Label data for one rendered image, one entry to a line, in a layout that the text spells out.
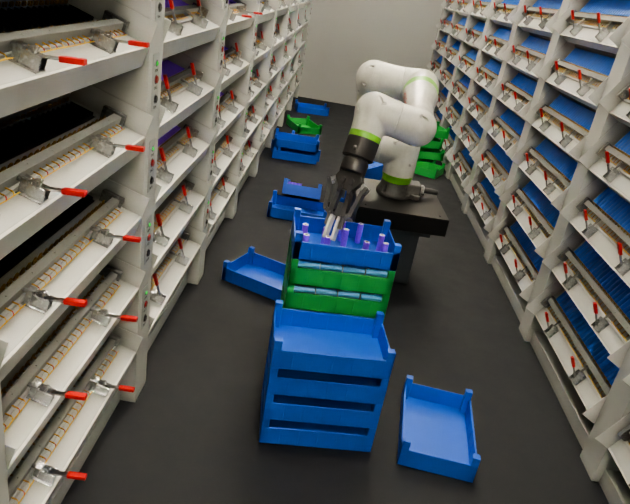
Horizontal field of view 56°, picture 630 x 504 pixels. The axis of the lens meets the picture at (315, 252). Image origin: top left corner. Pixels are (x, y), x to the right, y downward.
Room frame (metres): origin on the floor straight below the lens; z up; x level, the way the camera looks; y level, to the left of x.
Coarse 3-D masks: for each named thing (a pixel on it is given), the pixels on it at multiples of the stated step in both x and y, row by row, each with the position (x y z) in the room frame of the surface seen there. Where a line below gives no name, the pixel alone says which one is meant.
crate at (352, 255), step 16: (320, 224) 1.69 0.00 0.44; (352, 224) 1.71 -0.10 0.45; (368, 224) 1.72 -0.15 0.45; (384, 224) 1.70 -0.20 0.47; (320, 240) 1.64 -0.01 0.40; (336, 240) 1.67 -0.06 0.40; (352, 240) 1.69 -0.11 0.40; (368, 240) 1.71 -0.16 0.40; (384, 240) 1.70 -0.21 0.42; (304, 256) 1.49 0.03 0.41; (320, 256) 1.50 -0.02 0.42; (336, 256) 1.50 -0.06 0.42; (352, 256) 1.51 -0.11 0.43; (368, 256) 1.52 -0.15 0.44; (384, 256) 1.52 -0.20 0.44
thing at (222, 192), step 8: (224, 176) 2.64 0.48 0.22; (232, 176) 2.65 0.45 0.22; (224, 184) 2.47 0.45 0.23; (232, 184) 2.65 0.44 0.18; (216, 192) 2.48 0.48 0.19; (224, 192) 2.47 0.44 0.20; (232, 192) 2.57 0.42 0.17; (216, 200) 2.40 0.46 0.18; (224, 200) 2.44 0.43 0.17; (216, 208) 2.32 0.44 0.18; (216, 216) 2.25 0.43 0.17; (208, 224) 2.05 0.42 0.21; (208, 232) 2.08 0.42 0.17
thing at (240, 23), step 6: (234, 0) 2.65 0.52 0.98; (240, 0) 2.65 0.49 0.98; (246, 0) 2.65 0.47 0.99; (246, 6) 2.65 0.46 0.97; (252, 6) 2.65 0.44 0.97; (258, 6) 2.65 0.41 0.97; (228, 12) 2.05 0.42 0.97; (228, 18) 2.05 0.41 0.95; (240, 18) 2.37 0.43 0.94; (246, 18) 2.46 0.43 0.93; (252, 18) 2.60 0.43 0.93; (228, 24) 2.09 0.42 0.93; (234, 24) 2.21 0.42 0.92; (240, 24) 2.35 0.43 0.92; (246, 24) 2.50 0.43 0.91; (228, 30) 2.14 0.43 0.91; (234, 30) 2.27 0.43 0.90
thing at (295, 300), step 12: (288, 288) 1.49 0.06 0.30; (288, 300) 1.49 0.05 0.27; (300, 300) 1.49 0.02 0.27; (312, 300) 1.50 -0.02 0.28; (324, 300) 1.50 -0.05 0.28; (336, 300) 1.51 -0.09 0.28; (348, 300) 1.51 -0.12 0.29; (360, 300) 1.51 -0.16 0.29; (384, 300) 1.52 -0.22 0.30; (336, 312) 1.51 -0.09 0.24; (348, 312) 1.51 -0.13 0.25; (360, 312) 1.52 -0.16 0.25; (372, 312) 1.52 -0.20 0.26; (384, 312) 1.53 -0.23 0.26
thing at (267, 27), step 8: (264, 24) 3.36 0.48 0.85; (272, 24) 3.36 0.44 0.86; (264, 32) 3.36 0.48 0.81; (272, 32) 3.36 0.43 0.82; (272, 48) 3.43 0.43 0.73; (256, 64) 3.36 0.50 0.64; (264, 64) 3.36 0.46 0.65; (264, 88) 3.36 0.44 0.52; (264, 96) 3.36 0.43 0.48; (256, 104) 3.36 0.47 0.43; (264, 104) 3.38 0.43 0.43; (256, 128) 3.36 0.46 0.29; (256, 136) 3.36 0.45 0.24; (256, 160) 3.36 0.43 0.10; (256, 168) 3.38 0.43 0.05
